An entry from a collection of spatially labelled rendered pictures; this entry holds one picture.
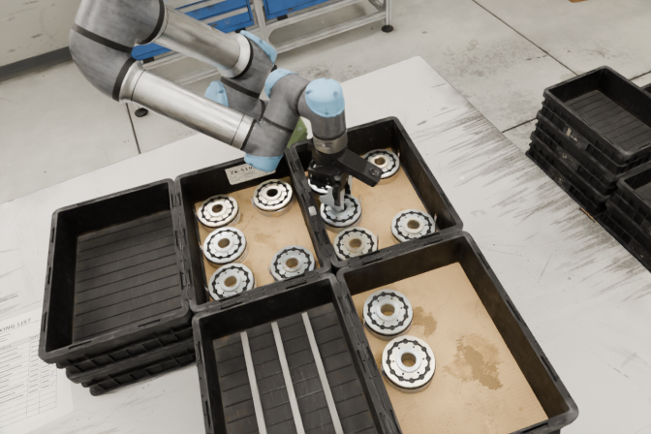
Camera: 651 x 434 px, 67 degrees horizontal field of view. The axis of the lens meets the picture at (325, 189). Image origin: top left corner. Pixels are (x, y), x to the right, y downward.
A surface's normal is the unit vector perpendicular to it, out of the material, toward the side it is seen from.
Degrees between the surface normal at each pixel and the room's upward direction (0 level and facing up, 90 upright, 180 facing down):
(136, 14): 91
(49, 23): 90
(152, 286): 0
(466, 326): 0
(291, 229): 0
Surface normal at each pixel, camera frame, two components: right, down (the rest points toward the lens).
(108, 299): -0.10, -0.65
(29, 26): 0.40, 0.67
